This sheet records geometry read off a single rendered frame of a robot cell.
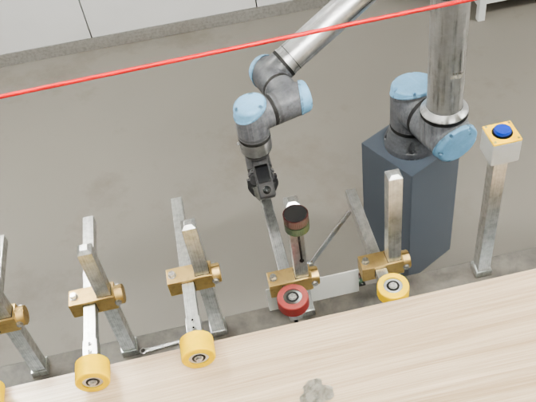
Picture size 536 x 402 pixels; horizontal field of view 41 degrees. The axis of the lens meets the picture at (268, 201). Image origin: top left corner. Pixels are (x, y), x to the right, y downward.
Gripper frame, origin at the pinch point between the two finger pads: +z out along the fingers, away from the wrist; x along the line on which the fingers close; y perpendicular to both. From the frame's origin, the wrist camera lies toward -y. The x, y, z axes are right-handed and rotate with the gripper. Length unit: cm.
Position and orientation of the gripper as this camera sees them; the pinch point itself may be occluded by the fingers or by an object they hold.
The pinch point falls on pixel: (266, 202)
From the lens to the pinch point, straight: 216.2
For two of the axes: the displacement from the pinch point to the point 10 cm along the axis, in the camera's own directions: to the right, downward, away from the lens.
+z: 1.1, 6.7, 7.3
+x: -9.8, 2.1, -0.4
